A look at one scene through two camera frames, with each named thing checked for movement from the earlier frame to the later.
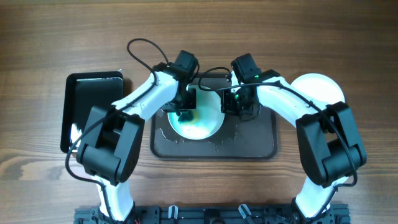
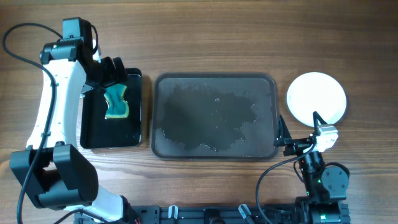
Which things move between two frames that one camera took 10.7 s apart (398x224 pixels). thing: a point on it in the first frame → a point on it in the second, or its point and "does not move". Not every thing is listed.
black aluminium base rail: [338, 214] does not move
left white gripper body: [182, 101] → [106, 75]
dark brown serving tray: [255, 139] does not move
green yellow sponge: [188, 116] → [118, 106]
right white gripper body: [235, 101] → [298, 147]
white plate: [208, 102] → [314, 91]
